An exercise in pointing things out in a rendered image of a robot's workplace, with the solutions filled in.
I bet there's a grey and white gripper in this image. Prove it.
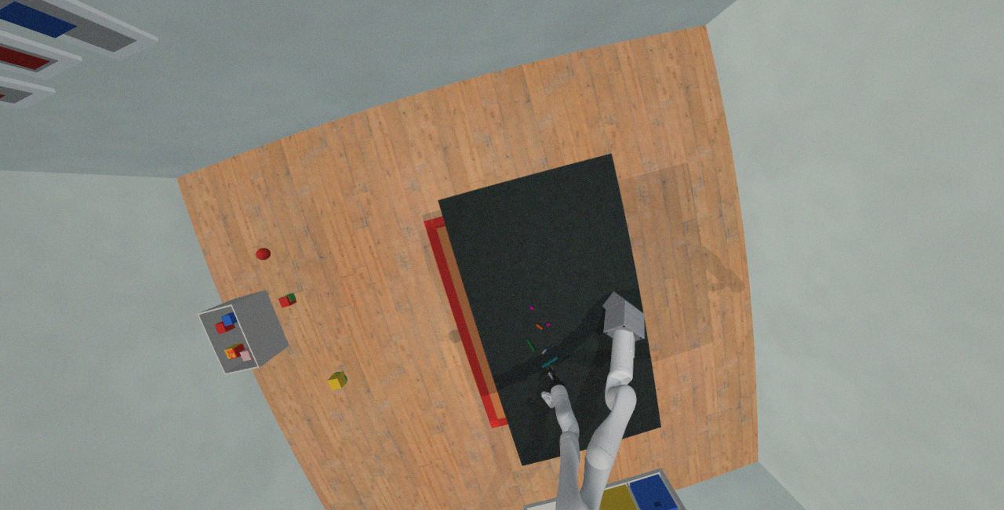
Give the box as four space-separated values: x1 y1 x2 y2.
547 366 566 392

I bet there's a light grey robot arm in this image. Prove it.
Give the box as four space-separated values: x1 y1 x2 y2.
541 330 636 510

